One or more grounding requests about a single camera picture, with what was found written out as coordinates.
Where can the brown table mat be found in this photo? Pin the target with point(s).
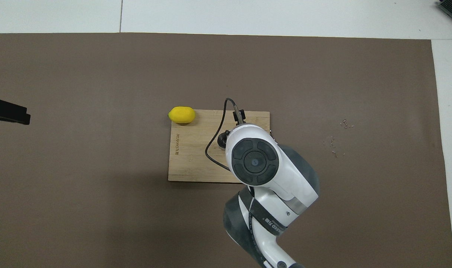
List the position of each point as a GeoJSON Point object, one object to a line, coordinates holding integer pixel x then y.
{"type": "Point", "coordinates": [99, 223]}

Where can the small metal bits cluster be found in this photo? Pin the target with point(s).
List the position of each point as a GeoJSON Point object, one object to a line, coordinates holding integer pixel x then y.
{"type": "Point", "coordinates": [333, 140]}
{"type": "Point", "coordinates": [345, 121]}

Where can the yellow lemon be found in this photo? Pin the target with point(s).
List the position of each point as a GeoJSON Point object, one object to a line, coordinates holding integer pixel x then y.
{"type": "Point", "coordinates": [181, 115]}

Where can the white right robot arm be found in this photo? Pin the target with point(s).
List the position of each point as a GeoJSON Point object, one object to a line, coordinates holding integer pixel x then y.
{"type": "Point", "coordinates": [270, 178]}

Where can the metal double jigger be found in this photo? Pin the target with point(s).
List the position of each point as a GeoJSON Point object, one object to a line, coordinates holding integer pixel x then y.
{"type": "Point", "coordinates": [222, 139]}

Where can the wooden cutting board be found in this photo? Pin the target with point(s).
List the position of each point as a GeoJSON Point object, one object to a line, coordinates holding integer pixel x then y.
{"type": "Point", "coordinates": [188, 156]}

